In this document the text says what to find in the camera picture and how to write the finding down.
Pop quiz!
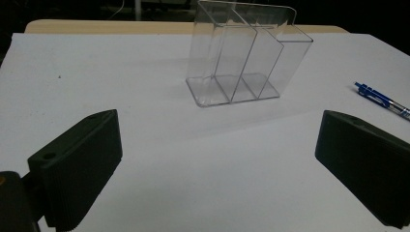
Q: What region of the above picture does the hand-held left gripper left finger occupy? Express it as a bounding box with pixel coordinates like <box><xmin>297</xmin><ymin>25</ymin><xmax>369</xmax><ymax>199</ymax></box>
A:
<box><xmin>27</xmin><ymin>108</ymin><xmax>124</xmax><ymax>232</ymax></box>

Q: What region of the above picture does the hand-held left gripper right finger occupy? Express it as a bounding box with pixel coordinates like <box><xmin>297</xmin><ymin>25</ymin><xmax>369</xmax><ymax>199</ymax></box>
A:
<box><xmin>314</xmin><ymin>109</ymin><xmax>410</xmax><ymax>230</ymax></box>

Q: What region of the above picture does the blue ballpoint pen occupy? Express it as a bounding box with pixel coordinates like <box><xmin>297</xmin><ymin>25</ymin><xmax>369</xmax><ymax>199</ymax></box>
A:
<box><xmin>354</xmin><ymin>81</ymin><xmax>410</xmax><ymax>122</ymax></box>

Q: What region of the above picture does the clear plastic pen organizer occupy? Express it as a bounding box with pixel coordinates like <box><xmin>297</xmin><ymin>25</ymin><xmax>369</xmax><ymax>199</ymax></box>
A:
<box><xmin>185</xmin><ymin>0</ymin><xmax>314</xmax><ymax>108</ymax></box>

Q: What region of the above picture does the white table mat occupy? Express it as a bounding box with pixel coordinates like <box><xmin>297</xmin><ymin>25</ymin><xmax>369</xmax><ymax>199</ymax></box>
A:
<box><xmin>0</xmin><ymin>32</ymin><xmax>410</xmax><ymax>232</ymax></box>

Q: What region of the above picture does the white cable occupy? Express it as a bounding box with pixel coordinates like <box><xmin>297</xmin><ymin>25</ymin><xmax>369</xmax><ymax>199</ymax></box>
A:
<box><xmin>109</xmin><ymin>0</ymin><xmax>126</xmax><ymax>19</ymax></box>

